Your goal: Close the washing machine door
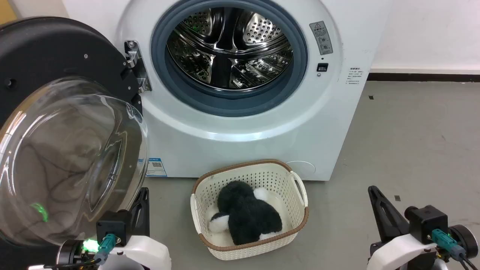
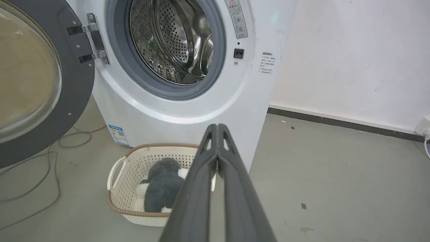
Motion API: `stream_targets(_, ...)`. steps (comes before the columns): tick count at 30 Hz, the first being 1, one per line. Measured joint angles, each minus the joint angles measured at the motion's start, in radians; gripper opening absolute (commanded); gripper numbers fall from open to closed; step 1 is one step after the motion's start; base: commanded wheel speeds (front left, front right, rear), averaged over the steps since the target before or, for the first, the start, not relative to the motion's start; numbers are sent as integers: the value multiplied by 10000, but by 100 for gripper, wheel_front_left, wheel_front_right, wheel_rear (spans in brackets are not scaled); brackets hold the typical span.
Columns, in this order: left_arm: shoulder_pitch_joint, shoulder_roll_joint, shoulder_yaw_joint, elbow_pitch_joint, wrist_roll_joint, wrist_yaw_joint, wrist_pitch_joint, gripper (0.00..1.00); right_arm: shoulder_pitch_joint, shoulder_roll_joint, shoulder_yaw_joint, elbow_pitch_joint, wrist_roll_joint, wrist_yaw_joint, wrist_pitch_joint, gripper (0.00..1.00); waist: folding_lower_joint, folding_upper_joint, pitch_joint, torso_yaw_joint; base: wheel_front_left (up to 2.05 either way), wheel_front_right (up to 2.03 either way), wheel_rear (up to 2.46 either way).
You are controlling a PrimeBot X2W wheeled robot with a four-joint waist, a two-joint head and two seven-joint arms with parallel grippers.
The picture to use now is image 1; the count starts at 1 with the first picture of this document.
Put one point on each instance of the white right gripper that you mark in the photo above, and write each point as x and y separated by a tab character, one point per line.
397	253

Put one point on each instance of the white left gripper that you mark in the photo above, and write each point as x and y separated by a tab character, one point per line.
144	252

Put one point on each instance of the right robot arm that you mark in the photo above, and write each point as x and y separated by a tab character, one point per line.
465	240

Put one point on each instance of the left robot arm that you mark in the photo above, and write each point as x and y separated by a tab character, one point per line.
71	253

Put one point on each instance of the white front-load washing machine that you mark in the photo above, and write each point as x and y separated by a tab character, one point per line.
240	135

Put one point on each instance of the black round washer door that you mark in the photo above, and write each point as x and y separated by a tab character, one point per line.
56	112

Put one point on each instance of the metal door hinge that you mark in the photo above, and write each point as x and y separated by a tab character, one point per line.
135	63

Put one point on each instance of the black door latch slot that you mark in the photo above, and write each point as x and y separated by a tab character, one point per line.
322	67

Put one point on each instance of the blue white energy label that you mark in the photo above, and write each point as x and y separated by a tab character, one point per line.
156	167

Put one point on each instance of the cream plastic laundry basket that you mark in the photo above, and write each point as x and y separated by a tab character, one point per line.
292	187

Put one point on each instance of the black white plush toy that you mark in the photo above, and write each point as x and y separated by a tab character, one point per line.
247	217

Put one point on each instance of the steel washer drum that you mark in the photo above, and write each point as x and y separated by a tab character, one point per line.
228	47

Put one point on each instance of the grey warning sticker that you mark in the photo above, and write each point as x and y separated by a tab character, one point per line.
321	37

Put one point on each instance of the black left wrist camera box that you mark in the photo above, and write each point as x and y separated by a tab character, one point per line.
113	225

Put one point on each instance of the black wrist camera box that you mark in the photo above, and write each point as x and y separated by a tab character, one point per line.
113	225
427	221

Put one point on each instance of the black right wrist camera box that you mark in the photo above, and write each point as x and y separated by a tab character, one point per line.
427	221

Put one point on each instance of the black wall baseboard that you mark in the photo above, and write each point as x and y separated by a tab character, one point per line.
423	77

